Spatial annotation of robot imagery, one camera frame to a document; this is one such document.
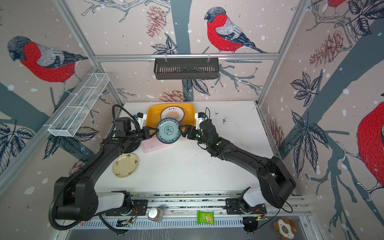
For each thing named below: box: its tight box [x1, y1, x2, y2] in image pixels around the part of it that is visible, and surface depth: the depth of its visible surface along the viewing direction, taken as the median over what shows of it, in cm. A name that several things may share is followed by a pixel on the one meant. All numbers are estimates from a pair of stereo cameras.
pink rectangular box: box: [141, 136, 172, 153], surface depth 94 cm
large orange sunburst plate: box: [160, 106, 185, 123], surface depth 112 cm
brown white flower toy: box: [272, 217, 298, 240], surface depth 67 cm
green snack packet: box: [196, 210, 215, 226], surface depth 71 cm
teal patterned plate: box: [156, 118, 182, 144], surface depth 84 cm
